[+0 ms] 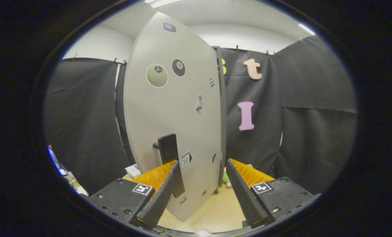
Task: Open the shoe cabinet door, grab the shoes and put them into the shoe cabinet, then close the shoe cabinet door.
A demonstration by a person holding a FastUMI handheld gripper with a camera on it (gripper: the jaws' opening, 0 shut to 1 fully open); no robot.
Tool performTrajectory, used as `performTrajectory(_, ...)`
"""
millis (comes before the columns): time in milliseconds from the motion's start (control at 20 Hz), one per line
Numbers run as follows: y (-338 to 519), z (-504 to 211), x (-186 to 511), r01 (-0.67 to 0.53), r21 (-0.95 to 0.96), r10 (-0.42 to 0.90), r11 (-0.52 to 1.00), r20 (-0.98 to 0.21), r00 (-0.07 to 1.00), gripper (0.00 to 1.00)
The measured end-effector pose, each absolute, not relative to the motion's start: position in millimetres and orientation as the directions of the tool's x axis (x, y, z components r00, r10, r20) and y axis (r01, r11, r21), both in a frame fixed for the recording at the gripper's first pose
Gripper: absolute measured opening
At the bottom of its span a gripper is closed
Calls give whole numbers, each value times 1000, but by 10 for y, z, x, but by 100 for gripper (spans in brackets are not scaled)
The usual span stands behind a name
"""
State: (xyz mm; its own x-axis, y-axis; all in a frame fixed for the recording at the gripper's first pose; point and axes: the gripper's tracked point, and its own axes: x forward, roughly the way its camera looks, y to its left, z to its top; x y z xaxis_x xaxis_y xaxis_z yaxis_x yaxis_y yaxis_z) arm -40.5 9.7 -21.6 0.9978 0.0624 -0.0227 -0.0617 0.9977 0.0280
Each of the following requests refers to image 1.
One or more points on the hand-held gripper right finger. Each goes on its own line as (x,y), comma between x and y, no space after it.
(245,197)

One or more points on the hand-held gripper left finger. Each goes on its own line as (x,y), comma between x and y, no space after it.
(159,200)

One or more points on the light grey shoe cabinet door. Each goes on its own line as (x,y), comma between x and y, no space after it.
(182,125)

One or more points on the grey shoe cabinet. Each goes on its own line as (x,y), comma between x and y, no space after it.
(222,115)

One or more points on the green plush toy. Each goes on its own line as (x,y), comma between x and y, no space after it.
(226,178)

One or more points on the white cover book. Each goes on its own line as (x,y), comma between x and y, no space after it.
(133,171)

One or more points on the black backdrop cloth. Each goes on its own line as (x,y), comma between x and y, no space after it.
(314,131)

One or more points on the blue and white object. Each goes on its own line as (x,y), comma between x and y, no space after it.
(55,159)

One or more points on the long ceiling light panel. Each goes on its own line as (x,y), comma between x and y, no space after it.
(161,2)

